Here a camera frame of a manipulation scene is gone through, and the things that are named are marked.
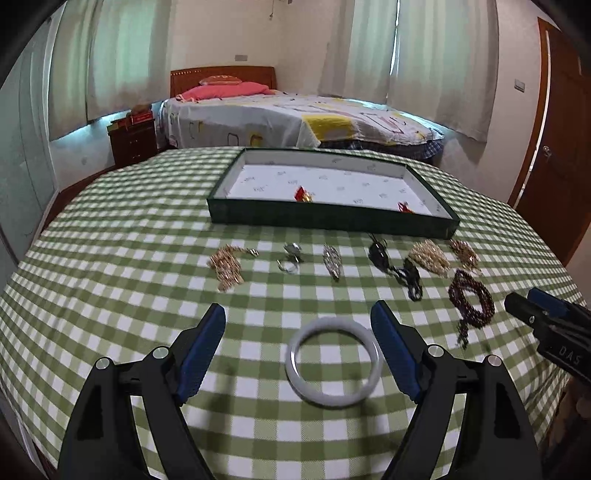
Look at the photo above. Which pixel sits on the white jade bangle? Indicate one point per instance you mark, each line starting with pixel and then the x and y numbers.
pixel 295 369

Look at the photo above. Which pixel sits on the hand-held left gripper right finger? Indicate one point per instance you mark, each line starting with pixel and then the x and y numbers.
pixel 392 346

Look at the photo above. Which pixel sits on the wooden bed with patterned sheet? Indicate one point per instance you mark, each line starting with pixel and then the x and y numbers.
pixel 258 120

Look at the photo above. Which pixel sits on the pale wardrobe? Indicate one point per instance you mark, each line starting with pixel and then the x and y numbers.
pixel 23 161

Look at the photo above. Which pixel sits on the green checked tablecloth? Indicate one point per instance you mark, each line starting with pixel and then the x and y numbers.
pixel 138 258

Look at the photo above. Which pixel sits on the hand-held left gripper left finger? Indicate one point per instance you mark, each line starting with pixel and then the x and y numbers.
pixel 203 350

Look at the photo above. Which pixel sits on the yellow flat box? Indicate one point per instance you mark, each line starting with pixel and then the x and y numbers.
pixel 120 123

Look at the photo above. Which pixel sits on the pink pillow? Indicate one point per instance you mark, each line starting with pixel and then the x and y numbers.
pixel 221 91

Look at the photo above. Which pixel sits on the narrow white curtain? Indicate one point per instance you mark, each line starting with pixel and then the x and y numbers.
pixel 360 50

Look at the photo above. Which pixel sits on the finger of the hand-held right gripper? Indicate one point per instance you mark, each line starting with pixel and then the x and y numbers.
pixel 554 302
pixel 521 308

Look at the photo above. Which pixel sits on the dark wooden nightstand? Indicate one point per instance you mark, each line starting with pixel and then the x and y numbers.
pixel 134 145

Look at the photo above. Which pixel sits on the brown soft toy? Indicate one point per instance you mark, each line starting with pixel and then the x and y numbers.
pixel 140 110

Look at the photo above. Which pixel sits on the wide white curtain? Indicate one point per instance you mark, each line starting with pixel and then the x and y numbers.
pixel 111 60

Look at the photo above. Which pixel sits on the red box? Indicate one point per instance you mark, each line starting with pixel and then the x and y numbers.
pixel 141 118

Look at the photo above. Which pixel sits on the orange pillow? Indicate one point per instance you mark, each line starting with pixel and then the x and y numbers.
pixel 221 81

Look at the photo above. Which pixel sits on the wall light switch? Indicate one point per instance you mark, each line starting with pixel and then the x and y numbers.
pixel 520 84

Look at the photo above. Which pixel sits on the dark green tray box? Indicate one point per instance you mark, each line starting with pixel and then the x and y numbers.
pixel 323 184

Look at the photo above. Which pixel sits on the brown wooden door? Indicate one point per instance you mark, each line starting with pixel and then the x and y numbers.
pixel 561 152

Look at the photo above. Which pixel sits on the long white curtain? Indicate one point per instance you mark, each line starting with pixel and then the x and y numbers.
pixel 443 64

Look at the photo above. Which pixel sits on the small red knot charm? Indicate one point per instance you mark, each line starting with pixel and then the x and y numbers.
pixel 302 194
pixel 406 207

